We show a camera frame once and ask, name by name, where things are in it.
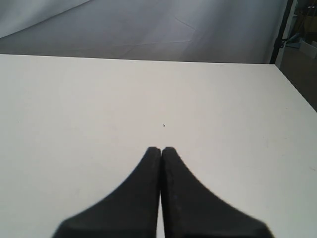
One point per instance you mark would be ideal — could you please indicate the white box in background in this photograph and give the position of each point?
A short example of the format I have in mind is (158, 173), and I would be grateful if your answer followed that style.
(309, 50)

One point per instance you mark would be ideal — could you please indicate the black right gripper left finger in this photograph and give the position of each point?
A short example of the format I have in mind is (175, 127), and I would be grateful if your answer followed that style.
(130, 211)

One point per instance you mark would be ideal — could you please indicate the black vertical frame pole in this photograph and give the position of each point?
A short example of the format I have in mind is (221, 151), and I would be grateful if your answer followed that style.
(282, 35)

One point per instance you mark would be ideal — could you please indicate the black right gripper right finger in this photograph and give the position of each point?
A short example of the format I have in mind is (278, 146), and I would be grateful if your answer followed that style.
(190, 210)

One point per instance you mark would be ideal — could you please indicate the grey backdrop cloth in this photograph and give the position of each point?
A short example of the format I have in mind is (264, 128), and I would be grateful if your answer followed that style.
(234, 31)

